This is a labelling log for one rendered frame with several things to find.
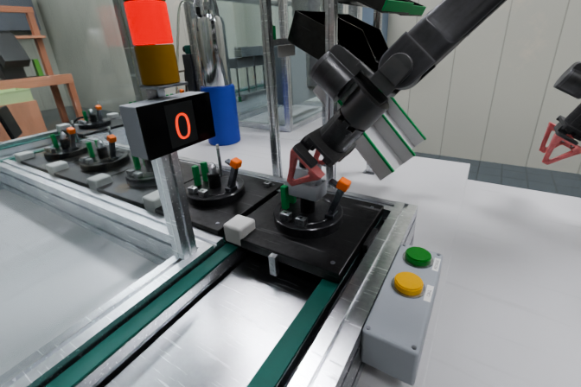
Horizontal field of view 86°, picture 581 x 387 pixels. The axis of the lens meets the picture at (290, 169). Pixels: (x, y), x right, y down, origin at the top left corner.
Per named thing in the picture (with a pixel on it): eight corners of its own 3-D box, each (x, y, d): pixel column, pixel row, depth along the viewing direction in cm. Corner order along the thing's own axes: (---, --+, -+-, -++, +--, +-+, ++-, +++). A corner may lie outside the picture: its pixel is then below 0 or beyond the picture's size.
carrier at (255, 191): (284, 190, 80) (281, 143, 75) (219, 239, 61) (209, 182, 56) (215, 174, 92) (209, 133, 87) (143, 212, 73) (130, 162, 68)
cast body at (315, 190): (327, 193, 61) (328, 160, 58) (316, 202, 57) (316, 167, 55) (291, 185, 65) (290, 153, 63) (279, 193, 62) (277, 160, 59)
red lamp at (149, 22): (181, 42, 42) (174, 2, 40) (149, 44, 38) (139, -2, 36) (157, 44, 44) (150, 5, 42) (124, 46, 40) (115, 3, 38)
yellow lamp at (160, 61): (188, 80, 44) (181, 43, 42) (157, 85, 40) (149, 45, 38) (165, 80, 46) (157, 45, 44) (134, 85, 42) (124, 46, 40)
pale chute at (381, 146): (403, 163, 82) (416, 155, 79) (379, 180, 74) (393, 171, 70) (341, 84, 87) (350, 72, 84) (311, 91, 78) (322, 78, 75)
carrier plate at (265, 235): (383, 213, 67) (384, 205, 66) (339, 284, 48) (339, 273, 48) (289, 191, 79) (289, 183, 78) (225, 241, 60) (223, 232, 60)
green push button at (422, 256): (431, 259, 52) (433, 250, 51) (427, 274, 49) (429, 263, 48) (407, 252, 54) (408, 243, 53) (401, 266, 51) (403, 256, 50)
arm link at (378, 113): (386, 107, 44) (398, 100, 48) (353, 73, 45) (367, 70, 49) (355, 139, 48) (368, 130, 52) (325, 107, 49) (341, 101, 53)
